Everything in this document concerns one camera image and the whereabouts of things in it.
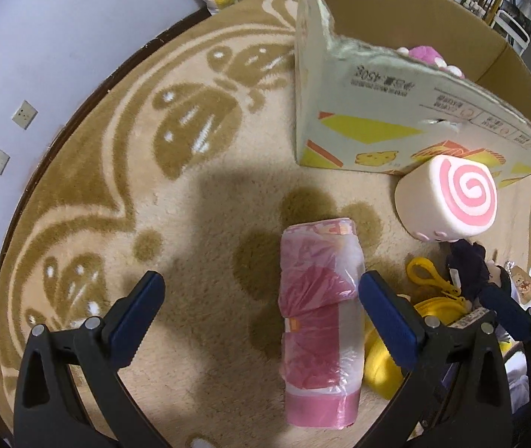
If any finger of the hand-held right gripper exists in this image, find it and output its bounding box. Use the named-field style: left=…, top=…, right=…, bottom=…
left=478, top=282, right=531, bottom=414

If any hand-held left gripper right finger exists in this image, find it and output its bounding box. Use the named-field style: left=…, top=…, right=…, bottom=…
left=359, top=270, right=515, bottom=448

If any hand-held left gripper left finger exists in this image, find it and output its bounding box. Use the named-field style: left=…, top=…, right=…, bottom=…
left=13, top=270, right=170, bottom=448

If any dark navy plush doll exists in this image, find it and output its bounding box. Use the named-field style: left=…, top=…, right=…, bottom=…
left=445, top=239, right=516, bottom=312

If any pink plastic bag roll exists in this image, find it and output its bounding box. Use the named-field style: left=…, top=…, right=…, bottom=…
left=278, top=217, right=365, bottom=430

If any printed cardboard box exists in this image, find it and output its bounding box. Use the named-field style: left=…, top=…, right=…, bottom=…
left=293, top=0, right=531, bottom=190

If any small brown bear tag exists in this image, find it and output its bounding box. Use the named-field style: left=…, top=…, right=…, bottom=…
left=508, top=264, right=531, bottom=302

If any white barcode label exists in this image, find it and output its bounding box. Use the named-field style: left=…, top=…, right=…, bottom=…
left=447, top=308, right=497, bottom=330

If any yellow plush with clip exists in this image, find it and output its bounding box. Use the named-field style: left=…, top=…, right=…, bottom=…
left=363, top=256, right=472, bottom=401

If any white cloth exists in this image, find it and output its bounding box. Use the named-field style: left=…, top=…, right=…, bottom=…
left=499, top=336, right=531, bottom=414

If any beige patterned round rug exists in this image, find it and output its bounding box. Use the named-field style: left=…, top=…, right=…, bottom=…
left=0, top=0, right=531, bottom=448

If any pink swirl roll plush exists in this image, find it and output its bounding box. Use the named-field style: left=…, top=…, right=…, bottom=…
left=395, top=154, right=498, bottom=242

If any pink plush toy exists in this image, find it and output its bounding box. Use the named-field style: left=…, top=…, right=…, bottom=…
left=396, top=44, right=464, bottom=78

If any white wire rack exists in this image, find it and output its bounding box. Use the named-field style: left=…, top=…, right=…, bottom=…
left=492, top=0, right=531, bottom=54

